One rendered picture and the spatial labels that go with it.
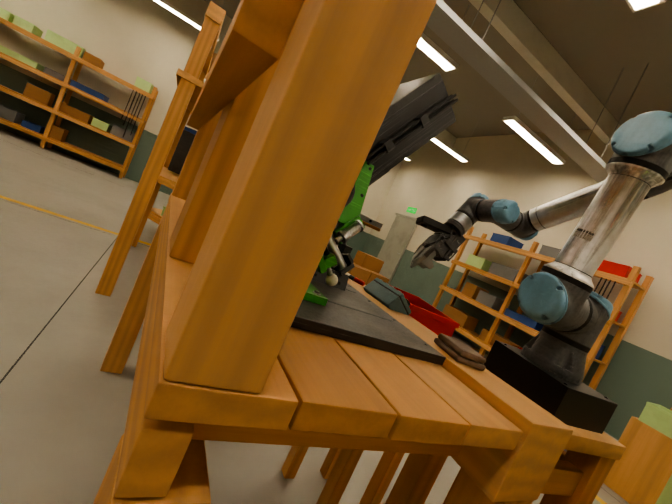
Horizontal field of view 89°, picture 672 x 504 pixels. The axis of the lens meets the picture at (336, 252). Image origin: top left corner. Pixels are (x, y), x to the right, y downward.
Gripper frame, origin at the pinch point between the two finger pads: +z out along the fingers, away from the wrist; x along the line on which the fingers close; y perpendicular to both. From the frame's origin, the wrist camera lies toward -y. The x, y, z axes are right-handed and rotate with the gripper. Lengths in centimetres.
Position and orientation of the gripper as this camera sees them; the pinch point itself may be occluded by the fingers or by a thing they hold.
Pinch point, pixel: (412, 262)
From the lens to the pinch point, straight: 113.1
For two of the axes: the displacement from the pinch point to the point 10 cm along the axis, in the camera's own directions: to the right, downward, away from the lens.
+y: 6.3, 7.5, 2.1
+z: -7.1, 6.6, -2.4
